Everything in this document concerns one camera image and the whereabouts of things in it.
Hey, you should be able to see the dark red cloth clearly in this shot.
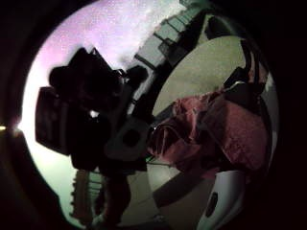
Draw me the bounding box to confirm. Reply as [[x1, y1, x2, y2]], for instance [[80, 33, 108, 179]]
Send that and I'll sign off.
[[146, 89, 272, 180]]

